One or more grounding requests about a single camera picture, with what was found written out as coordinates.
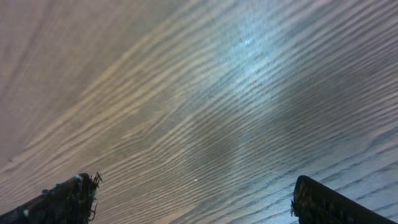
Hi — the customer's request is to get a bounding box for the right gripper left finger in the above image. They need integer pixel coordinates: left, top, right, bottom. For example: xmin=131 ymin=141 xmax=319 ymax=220
xmin=1 ymin=173 xmax=103 ymax=224

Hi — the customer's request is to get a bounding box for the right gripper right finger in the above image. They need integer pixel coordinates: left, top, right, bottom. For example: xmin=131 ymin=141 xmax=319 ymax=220
xmin=290 ymin=175 xmax=396 ymax=224

